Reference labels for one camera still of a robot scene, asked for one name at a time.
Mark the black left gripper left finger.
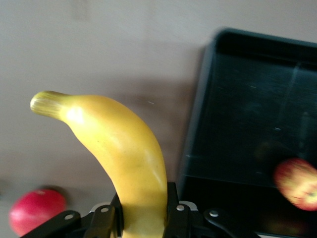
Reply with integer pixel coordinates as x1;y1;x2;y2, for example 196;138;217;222
24;193;124;238

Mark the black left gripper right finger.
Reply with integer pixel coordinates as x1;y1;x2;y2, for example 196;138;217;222
164;182;261;238

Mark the yellow banana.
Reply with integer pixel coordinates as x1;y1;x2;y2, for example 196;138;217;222
29;90;171;238

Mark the red yellow apple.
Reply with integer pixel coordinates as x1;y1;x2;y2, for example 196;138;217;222
273;158;317;211

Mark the black plastic box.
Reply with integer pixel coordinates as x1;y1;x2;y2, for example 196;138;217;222
177;27;317;238

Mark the red pomegranate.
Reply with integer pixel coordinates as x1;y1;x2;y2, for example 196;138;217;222
8;188;67;237

